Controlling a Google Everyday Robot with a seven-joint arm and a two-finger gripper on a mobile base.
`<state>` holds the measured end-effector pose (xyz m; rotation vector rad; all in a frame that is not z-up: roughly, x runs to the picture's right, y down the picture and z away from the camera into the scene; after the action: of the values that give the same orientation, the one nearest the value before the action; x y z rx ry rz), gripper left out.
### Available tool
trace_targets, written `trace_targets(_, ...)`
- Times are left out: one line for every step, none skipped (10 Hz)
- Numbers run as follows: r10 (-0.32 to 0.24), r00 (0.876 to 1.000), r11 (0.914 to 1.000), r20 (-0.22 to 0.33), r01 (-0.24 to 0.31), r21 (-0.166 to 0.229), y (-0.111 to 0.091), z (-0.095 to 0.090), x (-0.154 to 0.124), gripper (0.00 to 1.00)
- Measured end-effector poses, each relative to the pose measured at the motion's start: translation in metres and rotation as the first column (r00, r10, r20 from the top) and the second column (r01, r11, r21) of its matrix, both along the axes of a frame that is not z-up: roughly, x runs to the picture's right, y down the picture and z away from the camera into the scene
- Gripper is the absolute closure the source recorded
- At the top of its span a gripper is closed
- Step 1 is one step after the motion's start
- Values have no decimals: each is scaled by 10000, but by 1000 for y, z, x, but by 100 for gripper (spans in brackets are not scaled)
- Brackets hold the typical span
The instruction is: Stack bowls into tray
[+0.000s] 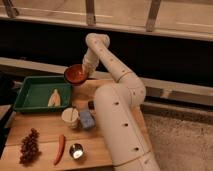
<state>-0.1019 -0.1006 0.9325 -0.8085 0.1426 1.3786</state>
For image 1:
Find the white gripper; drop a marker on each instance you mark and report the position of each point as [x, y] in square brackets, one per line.
[90, 63]

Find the red bowl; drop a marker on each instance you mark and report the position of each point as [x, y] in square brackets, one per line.
[75, 75]

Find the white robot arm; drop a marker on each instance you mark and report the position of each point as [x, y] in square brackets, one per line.
[113, 102]

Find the green plastic tray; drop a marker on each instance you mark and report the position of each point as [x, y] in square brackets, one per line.
[36, 91]

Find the pale corn cob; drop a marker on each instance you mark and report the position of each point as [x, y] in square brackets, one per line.
[55, 99]

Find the white cup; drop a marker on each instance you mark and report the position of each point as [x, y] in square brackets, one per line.
[71, 116]

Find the small metal cup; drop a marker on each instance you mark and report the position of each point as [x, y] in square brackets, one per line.
[76, 151]

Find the red chili pepper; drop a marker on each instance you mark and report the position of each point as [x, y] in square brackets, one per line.
[61, 148]

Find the red grape bunch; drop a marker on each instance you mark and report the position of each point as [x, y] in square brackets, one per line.
[29, 148]

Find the grey carpet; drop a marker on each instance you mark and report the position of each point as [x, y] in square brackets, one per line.
[181, 145]

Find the metal window frame rail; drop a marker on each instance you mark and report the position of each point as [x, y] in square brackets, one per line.
[191, 19]

